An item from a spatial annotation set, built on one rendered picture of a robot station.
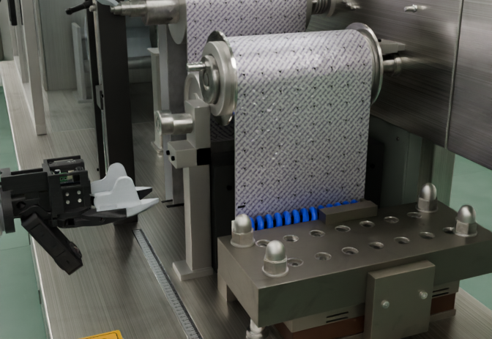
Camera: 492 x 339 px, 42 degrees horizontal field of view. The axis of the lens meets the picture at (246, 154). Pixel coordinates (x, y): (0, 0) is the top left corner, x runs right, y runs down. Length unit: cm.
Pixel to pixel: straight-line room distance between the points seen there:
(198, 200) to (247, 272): 23
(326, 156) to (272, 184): 10
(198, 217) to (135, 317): 19
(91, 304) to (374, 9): 70
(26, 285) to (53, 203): 212
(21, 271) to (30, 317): 40
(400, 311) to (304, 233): 18
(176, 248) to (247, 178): 29
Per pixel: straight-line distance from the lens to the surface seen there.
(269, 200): 103
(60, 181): 91
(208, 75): 100
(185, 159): 104
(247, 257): 92
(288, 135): 101
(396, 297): 95
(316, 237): 98
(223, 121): 100
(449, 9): 104
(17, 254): 330
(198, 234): 110
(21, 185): 91
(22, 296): 294
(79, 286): 114
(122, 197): 92
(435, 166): 137
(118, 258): 122
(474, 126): 100
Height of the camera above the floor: 147
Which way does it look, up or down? 19 degrees down
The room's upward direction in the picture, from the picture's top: straight up
